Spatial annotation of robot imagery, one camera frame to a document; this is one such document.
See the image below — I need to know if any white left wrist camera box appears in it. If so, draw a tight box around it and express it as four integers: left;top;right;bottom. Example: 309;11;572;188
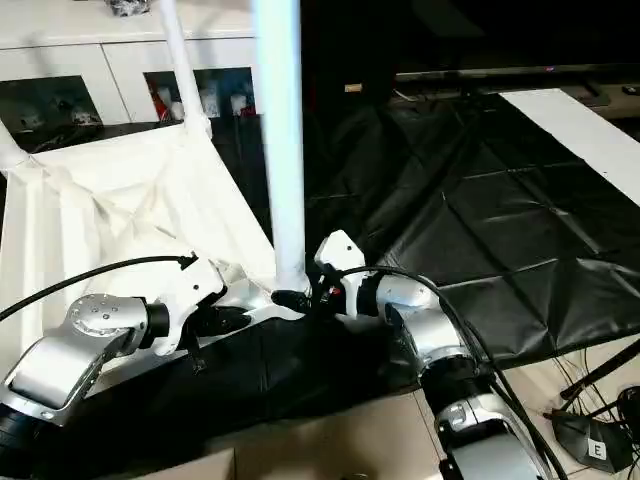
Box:
150;255;229;359

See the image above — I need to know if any black floor stand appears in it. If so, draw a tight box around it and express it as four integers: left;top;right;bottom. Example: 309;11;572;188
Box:
552;340;640;474

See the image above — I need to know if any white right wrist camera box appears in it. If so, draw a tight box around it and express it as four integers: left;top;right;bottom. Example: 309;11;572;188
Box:
314;230;367;319

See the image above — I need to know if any white plastic table leg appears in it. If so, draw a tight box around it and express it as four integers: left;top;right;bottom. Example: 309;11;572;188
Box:
250;0;312;294
155;0;214;139
0;120;33;174

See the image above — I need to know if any white plastic table top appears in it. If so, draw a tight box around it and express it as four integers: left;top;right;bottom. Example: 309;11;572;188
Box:
0;118;303;383

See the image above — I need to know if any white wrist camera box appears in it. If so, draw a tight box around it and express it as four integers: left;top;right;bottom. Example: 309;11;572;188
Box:
314;230;367;319
150;255;229;359

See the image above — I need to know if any black plastic mat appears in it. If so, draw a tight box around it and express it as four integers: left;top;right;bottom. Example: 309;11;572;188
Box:
0;95;640;451

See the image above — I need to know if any white flat board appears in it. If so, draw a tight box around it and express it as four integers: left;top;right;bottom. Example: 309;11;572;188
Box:
498;88;640;183

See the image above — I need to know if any small dark grey bundle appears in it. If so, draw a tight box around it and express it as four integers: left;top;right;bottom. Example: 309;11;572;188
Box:
110;0;152;17

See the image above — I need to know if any white cabinet with glass doors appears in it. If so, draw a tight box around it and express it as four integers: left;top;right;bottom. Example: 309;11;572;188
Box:
0;0;257;127

